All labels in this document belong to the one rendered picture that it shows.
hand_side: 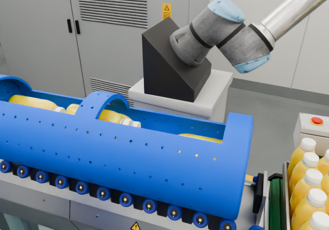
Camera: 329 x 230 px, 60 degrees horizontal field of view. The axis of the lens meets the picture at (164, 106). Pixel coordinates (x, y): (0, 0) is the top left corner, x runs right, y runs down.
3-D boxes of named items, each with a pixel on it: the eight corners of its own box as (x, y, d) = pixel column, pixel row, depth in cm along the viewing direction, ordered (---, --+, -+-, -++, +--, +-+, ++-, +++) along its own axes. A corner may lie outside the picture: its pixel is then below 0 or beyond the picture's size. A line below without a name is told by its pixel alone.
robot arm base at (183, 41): (176, 29, 110) (195, 11, 104) (203, 57, 113) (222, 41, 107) (164, 41, 98) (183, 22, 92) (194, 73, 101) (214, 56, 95)
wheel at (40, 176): (40, 167, 95) (36, 168, 93) (51, 171, 94) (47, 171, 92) (36, 181, 94) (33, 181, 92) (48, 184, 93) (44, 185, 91)
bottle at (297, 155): (289, 178, 101) (302, 135, 91) (308, 190, 96) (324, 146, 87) (278, 188, 97) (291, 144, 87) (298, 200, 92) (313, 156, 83)
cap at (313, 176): (323, 178, 75) (325, 173, 74) (317, 186, 73) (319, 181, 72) (308, 171, 78) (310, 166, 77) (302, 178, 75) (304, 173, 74)
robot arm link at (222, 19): (198, 16, 104) (226, -12, 96) (222, 44, 105) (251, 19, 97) (187, 22, 94) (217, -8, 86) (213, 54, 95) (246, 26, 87)
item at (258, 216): (251, 198, 89) (258, 169, 83) (260, 200, 89) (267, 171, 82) (249, 225, 81) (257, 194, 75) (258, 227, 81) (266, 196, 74)
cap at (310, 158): (300, 156, 83) (301, 152, 82) (313, 156, 83) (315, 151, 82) (306, 166, 79) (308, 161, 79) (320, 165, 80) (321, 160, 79)
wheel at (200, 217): (194, 208, 81) (193, 209, 79) (210, 212, 79) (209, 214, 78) (191, 224, 80) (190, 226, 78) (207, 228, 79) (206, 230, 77)
